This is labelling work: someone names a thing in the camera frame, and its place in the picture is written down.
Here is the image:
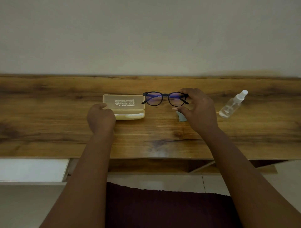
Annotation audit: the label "person's left hand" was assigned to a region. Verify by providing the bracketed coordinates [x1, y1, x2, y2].
[87, 103, 116, 137]

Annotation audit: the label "person's right hand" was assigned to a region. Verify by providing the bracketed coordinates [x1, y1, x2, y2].
[172, 88, 219, 139]

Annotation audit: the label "yellow translucent glasses case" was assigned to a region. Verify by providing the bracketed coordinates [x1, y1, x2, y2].
[102, 94, 145, 121]

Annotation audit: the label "clear spray bottle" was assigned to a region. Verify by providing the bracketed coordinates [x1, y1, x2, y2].
[219, 90, 249, 119]

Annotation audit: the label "black framed eyeglasses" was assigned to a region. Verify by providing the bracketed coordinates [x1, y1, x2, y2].
[141, 91, 189, 107]

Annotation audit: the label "person's right forearm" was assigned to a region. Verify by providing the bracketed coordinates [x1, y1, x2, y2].
[202, 128, 301, 228]

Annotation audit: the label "person's left forearm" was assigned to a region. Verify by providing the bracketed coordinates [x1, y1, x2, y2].
[39, 131, 116, 228]

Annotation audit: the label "wooden under-table shelf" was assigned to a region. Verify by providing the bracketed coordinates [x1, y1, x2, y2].
[108, 159, 286, 174]

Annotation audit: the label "white cabinet drawer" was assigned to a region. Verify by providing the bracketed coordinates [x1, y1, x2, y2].
[0, 158, 70, 183]

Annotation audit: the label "dark maroon garment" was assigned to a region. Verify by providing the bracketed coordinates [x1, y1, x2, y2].
[105, 182, 244, 228]

